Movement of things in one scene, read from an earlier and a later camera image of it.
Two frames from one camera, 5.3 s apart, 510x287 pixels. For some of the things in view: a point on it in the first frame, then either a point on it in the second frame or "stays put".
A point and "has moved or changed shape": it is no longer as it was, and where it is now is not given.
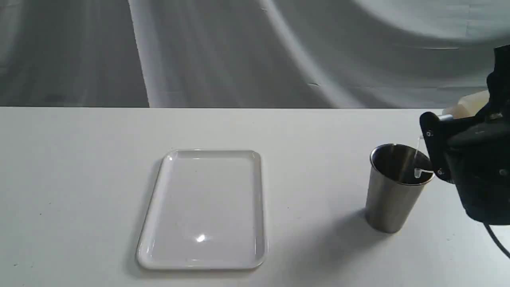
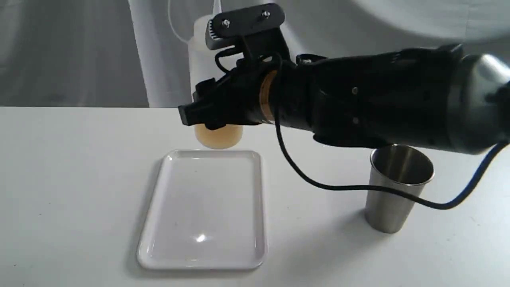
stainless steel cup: [397, 174] stays put
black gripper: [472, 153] → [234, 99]
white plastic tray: [207, 212] stays put
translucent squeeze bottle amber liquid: [467, 106] has moved or changed shape
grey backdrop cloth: [247, 53] stays put
